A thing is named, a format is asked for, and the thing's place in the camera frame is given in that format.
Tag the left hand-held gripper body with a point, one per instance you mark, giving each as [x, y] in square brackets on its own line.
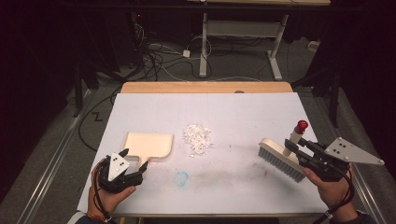
[115, 174]

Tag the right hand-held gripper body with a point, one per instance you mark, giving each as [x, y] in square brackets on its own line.
[327, 165]

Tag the cream plastic dustpan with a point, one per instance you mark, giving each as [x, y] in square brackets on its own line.
[149, 144]

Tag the pile of white paper scraps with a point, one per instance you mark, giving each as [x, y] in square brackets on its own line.
[197, 140]

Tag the person's left hand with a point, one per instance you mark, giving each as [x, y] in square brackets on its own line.
[104, 200]

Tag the person's right hand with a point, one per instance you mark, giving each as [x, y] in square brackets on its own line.
[334, 193]

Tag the black stand leg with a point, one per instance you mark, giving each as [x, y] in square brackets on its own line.
[77, 93]
[334, 96]

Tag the white table cover sheet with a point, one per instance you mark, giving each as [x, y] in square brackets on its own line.
[218, 112]

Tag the white power adapter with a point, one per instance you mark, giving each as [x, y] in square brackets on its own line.
[186, 53]

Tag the white metal desk frame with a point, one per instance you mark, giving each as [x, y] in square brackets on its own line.
[243, 29]

